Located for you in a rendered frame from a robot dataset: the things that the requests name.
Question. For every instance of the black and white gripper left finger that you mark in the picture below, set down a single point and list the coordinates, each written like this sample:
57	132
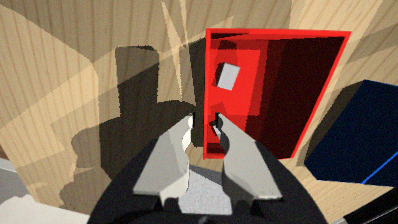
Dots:
160	170

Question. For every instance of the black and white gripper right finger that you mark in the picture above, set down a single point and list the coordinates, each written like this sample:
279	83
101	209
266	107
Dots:
252	173

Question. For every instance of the blue bin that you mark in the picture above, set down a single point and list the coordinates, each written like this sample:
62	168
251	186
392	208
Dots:
362	140

